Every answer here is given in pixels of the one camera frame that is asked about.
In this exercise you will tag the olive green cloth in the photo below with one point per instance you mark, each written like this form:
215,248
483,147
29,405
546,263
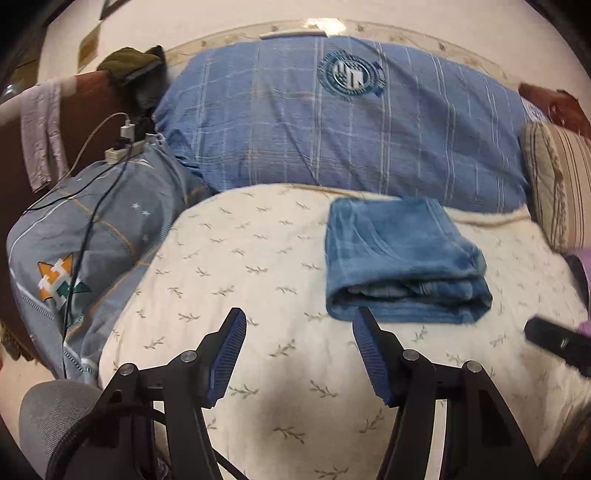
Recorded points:
129,62

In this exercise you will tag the cream leaf-print bed sheet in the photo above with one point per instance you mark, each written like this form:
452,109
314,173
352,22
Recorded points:
258,258

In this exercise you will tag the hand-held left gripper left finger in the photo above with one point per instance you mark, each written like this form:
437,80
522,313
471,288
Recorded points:
228,355

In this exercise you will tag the flat white object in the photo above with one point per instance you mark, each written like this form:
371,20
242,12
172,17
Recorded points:
293,33

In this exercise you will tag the pink patterned blanket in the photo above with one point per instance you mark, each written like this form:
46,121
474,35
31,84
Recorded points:
582,272

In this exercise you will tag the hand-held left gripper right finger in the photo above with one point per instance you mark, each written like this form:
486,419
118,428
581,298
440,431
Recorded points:
371,355

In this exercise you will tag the grey fabric chair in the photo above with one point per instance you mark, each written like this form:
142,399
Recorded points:
51,424

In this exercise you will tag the dark framed wall picture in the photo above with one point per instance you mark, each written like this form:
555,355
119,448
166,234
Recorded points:
113,7

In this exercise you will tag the blue plaid pillow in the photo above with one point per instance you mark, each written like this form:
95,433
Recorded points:
332,129

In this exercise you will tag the white charger plug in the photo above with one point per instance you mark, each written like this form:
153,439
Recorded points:
127,128

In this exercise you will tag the light blue denim pants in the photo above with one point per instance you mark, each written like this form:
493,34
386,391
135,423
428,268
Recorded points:
401,249

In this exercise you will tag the brown wooden headboard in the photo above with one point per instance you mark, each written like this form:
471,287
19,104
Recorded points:
87,106

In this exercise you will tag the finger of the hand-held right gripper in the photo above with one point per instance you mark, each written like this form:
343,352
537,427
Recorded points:
561,344

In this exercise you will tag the grey towel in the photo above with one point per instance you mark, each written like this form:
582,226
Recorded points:
44,134

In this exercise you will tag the dark cloth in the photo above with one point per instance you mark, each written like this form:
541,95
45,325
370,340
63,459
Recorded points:
150,99

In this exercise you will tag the beige striped pillow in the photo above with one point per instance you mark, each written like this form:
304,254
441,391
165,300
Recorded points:
561,184

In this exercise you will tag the gold framed wall picture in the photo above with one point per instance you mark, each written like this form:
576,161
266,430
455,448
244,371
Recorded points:
90,46

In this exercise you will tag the brown cushion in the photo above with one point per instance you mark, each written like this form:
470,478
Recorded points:
551,104

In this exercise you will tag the white power strip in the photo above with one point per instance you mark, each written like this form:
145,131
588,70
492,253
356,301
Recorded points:
129,150

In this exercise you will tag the grey patterned pillow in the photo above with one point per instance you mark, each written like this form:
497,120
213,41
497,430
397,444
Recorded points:
115,221

